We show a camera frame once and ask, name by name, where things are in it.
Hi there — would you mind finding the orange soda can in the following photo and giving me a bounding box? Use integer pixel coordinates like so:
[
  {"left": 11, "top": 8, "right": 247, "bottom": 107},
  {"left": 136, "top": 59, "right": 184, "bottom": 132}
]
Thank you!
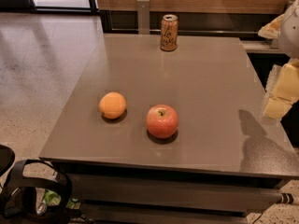
[{"left": 160, "top": 14, "right": 178, "bottom": 51}]

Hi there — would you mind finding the grey metal bracket post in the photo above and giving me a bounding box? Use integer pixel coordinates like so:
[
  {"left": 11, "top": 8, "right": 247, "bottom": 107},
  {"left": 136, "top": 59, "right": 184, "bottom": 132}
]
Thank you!
[{"left": 137, "top": 0, "right": 150, "bottom": 35}]

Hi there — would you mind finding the orange fruit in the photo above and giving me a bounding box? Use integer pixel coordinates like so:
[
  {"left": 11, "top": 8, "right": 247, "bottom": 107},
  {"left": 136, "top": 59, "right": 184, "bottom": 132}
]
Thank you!
[{"left": 98, "top": 92, "right": 126, "bottom": 119}]

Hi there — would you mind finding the green packet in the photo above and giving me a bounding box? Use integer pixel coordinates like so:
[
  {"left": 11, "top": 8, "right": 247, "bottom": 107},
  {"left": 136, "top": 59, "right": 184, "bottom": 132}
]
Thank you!
[{"left": 42, "top": 189, "right": 81, "bottom": 210}]

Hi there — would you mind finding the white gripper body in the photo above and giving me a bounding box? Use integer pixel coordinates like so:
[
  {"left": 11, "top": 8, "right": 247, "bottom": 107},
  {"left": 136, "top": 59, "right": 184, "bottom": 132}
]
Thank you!
[{"left": 278, "top": 0, "right": 299, "bottom": 58}]

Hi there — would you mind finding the black striped handle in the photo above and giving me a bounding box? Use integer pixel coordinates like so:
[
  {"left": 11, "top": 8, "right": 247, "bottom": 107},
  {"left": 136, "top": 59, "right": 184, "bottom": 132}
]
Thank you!
[{"left": 280, "top": 193, "right": 294, "bottom": 204}]

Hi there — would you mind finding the red apple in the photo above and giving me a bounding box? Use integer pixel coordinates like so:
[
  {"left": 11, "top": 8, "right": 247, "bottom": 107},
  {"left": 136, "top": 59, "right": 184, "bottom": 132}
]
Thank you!
[{"left": 146, "top": 105, "right": 178, "bottom": 139}]

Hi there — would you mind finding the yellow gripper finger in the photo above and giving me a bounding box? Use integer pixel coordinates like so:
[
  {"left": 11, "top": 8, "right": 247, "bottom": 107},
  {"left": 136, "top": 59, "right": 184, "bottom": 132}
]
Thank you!
[
  {"left": 258, "top": 14, "right": 283, "bottom": 39},
  {"left": 262, "top": 63, "right": 299, "bottom": 119}
]

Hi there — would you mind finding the black round seat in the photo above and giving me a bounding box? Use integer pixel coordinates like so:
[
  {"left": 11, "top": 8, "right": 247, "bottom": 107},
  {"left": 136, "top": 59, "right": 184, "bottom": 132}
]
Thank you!
[{"left": 0, "top": 145, "right": 15, "bottom": 176}]

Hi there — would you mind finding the black bag with straps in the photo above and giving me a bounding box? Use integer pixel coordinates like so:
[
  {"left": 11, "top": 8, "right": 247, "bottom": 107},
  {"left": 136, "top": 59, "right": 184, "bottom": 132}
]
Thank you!
[{"left": 0, "top": 160, "right": 72, "bottom": 224}]

